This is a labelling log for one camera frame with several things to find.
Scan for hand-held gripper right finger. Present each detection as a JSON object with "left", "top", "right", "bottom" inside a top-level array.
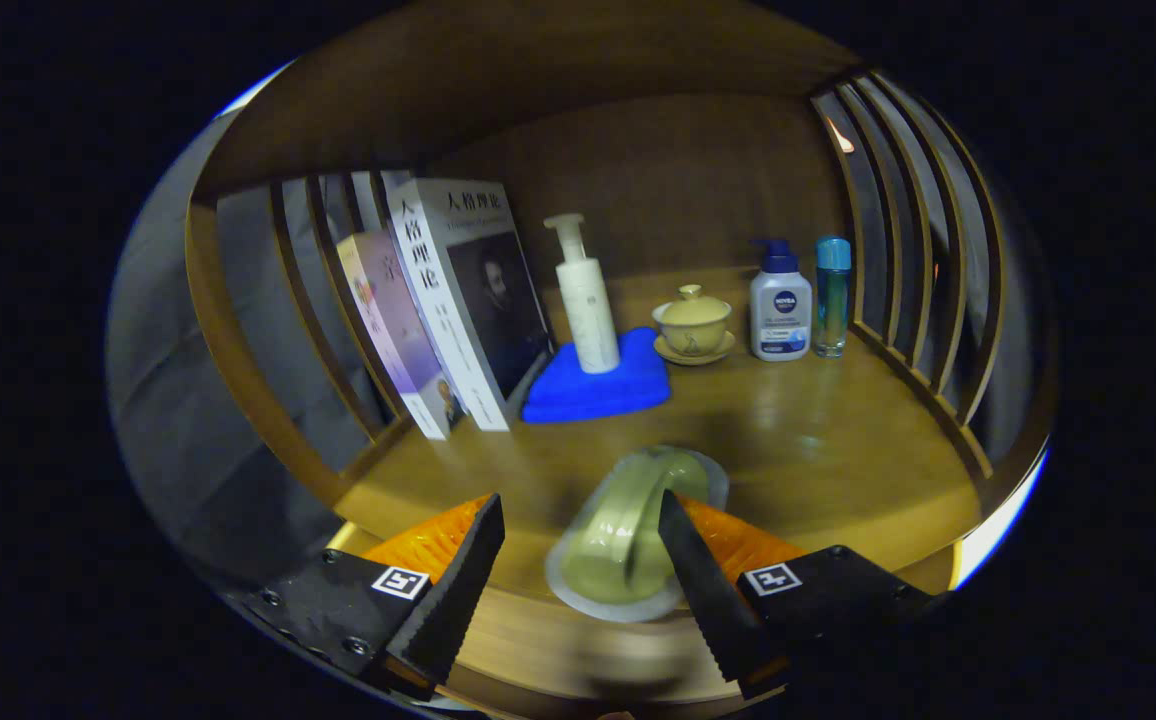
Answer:
[{"left": 656, "top": 490, "right": 939, "bottom": 701}]

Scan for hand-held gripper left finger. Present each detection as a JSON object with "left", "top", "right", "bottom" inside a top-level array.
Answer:
[{"left": 238, "top": 493, "right": 506, "bottom": 701}]

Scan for grey brush with green handle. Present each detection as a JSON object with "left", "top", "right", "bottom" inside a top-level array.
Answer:
[{"left": 544, "top": 445, "right": 731, "bottom": 624}]

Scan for wooden drawer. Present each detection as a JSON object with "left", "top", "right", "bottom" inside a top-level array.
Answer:
[{"left": 323, "top": 520, "right": 969, "bottom": 706}]

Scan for wooden countertop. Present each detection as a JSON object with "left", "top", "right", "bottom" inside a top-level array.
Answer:
[{"left": 333, "top": 265, "right": 984, "bottom": 606}]

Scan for wooden cabinet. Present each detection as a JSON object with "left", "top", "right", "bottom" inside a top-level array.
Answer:
[{"left": 183, "top": 0, "right": 1054, "bottom": 701}]

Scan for blue folded cloth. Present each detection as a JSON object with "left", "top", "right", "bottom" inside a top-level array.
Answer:
[{"left": 521, "top": 327, "right": 672, "bottom": 425}]

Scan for purple white book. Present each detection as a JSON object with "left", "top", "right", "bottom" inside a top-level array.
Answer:
[{"left": 336, "top": 230, "right": 467, "bottom": 441}]

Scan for yellow lidded teacup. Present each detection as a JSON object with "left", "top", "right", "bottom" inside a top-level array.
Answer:
[{"left": 651, "top": 284, "right": 737, "bottom": 367}]

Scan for thick white black book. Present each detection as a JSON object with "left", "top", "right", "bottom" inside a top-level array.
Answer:
[{"left": 386, "top": 178, "right": 554, "bottom": 433}]

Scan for white panel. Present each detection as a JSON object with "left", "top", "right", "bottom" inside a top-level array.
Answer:
[{"left": 948, "top": 450, "right": 1049, "bottom": 591}]

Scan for white blue pump bottle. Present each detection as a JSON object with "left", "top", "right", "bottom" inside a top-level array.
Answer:
[{"left": 749, "top": 238, "right": 814, "bottom": 362}]

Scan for tall white pump bottle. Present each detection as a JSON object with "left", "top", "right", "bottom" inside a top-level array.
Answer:
[{"left": 544, "top": 213, "right": 622, "bottom": 375}]

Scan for teal bottle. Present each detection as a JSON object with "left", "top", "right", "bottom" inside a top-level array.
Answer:
[{"left": 814, "top": 236, "right": 853, "bottom": 359}]

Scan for black backdrop cloth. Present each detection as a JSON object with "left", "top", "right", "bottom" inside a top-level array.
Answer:
[{"left": 108, "top": 90, "right": 1049, "bottom": 591}]

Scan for thin white book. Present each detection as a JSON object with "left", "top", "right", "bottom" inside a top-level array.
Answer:
[{"left": 368, "top": 172, "right": 439, "bottom": 331}]

